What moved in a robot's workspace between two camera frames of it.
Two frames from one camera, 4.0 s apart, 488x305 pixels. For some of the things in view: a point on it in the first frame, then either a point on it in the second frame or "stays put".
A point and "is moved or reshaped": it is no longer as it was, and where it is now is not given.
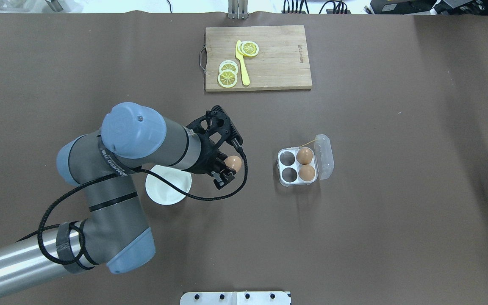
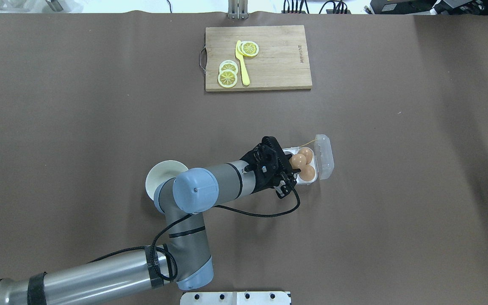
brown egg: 304,155 stays put
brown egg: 234,162 is moved or reshaped
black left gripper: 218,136 to 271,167
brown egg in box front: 306,173 stays put
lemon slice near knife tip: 248,48 stays put
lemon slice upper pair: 228,65 stays put
